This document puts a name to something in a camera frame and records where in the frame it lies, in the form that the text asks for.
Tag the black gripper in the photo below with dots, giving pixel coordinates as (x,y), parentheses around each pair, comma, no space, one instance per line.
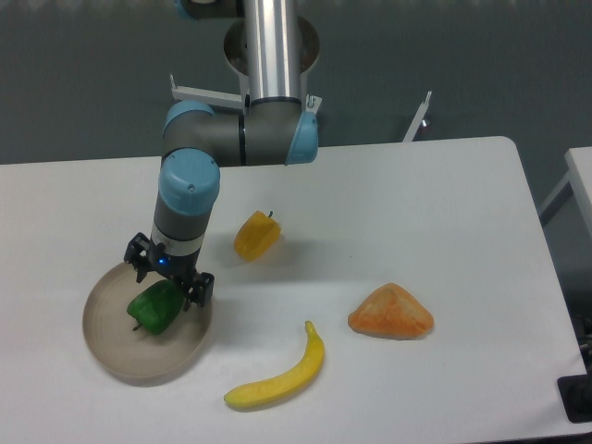
(174,260)

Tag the green toy bell pepper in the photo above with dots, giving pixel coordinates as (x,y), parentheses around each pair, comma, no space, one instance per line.
(156,308)

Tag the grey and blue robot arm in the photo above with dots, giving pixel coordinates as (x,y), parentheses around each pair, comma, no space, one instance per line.
(273,128)

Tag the beige round plate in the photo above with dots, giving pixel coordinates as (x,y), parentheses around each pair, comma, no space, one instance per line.
(131,353)

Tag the yellow toy bell pepper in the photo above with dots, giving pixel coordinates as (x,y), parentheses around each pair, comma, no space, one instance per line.
(258,233)

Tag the yellow toy banana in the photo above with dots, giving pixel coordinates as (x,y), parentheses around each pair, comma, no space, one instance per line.
(261,393)

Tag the orange triangular toy fruit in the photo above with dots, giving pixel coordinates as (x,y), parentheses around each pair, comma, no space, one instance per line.
(391,312)

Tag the white side table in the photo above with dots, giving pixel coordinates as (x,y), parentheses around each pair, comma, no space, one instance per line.
(576,182)

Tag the black device at edge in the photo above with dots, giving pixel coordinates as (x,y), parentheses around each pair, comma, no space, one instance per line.
(576,397)

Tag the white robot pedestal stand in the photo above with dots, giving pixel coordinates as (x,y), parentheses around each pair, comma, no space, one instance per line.
(236,54)

